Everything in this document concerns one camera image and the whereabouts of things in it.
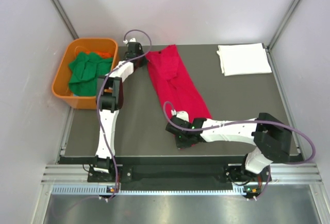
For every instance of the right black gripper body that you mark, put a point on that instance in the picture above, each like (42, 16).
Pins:
(182, 142)

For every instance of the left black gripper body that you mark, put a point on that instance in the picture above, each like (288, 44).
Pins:
(142, 61)

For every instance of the red polo shirt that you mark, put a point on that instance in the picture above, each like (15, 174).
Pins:
(173, 85)

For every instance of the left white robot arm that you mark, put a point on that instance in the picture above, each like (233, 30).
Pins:
(109, 101)

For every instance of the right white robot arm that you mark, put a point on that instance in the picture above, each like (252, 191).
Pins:
(270, 137)

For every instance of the orange t shirt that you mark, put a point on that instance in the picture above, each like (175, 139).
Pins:
(101, 54)

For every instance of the green t shirt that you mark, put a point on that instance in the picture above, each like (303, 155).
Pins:
(86, 68)

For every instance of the orange plastic bin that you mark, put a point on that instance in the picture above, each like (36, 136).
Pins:
(60, 86)

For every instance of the folded white t shirt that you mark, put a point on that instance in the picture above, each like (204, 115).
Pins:
(243, 59)

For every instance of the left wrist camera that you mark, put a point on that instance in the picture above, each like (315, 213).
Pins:
(126, 41)

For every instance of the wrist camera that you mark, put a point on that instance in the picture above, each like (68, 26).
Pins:
(126, 41)
(180, 114)

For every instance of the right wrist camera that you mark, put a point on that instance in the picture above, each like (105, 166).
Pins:
(180, 114)

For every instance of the grey slotted cable duct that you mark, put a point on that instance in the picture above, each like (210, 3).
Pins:
(107, 190)

